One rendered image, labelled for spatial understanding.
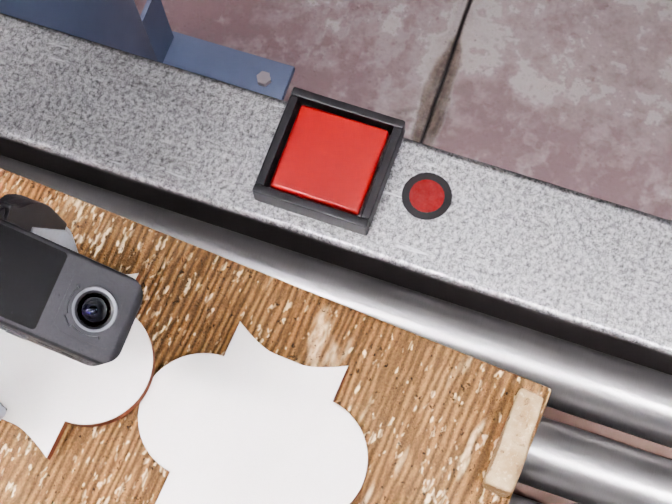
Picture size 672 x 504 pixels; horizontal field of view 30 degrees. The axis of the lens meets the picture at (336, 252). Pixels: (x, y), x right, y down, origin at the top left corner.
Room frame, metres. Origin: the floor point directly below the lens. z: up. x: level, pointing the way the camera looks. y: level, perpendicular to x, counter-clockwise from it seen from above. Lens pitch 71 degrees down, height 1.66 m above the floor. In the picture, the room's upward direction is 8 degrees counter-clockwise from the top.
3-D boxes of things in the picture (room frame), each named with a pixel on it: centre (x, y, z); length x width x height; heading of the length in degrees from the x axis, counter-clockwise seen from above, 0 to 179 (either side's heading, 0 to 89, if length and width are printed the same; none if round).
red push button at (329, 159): (0.31, 0.00, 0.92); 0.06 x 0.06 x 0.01; 63
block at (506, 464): (0.11, -0.08, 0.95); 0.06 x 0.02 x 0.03; 149
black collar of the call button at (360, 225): (0.31, 0.00, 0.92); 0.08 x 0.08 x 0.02; 63
